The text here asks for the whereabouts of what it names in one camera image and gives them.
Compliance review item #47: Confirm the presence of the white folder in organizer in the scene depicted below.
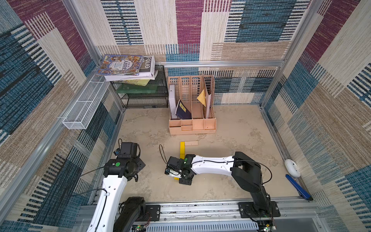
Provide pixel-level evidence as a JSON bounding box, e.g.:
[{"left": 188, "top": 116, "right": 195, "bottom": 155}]
[{"left": 169, "top": 85, "right": 178, "bottom": 120}]

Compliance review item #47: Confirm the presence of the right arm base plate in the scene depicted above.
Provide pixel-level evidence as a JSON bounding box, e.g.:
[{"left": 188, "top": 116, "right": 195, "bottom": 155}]
[{"left": 238, "top": 201, "right": 281, "bottom": 218}]

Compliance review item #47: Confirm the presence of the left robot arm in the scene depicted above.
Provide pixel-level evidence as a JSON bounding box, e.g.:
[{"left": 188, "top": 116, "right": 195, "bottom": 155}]
[{"left": 87, "top": 142, "right": 146, "bottom": 232}]

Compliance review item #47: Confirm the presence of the blue stick tool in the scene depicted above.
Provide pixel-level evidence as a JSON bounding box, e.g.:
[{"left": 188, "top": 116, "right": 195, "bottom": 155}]
[{"left": 286, "top": 174, "right": 314, "bottom": 201}]

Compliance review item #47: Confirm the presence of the green folder on shelf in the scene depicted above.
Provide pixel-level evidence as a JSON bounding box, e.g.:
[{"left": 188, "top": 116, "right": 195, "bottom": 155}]
[{"left": 116, "top": 84, "right": 157, "bottom": 94}]

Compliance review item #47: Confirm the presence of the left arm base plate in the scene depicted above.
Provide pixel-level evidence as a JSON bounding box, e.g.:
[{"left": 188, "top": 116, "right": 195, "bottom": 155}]
[{"left": 143, "top": 205, "right": 161, "bottom": 222}]

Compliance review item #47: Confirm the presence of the white wire mesh basket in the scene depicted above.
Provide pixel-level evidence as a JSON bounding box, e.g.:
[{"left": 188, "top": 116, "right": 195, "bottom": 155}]
[{"left": 62, "top": 81, "right": 109, "bottom": 130}]

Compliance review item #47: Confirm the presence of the white round device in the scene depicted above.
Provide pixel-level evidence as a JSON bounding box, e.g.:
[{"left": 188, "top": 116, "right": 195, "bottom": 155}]
[{"left": 284, "top": 159, "right": 301, "bottom": 178}]

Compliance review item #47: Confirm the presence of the black and white Folio book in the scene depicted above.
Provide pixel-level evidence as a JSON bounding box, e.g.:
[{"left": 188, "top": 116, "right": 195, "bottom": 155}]
[{"left": 103, "top": 56, "right": 158, "bottom": 81}]

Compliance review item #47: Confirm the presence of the dark navy booklet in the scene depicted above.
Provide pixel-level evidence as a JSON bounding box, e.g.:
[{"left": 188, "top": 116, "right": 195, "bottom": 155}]
[{"left": 175, "top": 100, "right": 192, "bottom": 120}]

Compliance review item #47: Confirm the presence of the black wire shelf rack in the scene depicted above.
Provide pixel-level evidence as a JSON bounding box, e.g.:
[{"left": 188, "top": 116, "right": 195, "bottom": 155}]
[{"left": 111, "top": 65, "right": 168, "bottom": 109}]

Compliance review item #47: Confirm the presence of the pink desk file organizer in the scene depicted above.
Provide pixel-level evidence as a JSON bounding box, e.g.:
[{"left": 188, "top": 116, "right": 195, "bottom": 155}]
[{"left": 168, "top": 75, "right": 216, "bottom": 135}]

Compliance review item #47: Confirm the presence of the colourful illustrated book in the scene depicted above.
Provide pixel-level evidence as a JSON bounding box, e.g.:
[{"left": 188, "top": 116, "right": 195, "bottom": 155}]
[{"left": 96, "top": 55, "right": 144, "bottom": 75}]

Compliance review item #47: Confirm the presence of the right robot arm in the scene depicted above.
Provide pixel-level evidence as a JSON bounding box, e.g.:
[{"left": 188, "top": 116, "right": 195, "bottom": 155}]
[{"left": 165, "top": 151, "right": 281, "bottom": 218}]

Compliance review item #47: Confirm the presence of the yellow paper sheet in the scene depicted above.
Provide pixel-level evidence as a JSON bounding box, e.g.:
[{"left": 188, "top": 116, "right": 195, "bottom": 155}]
[{"left": 197, "top": 89, "right": 206, "bottom": 107}]

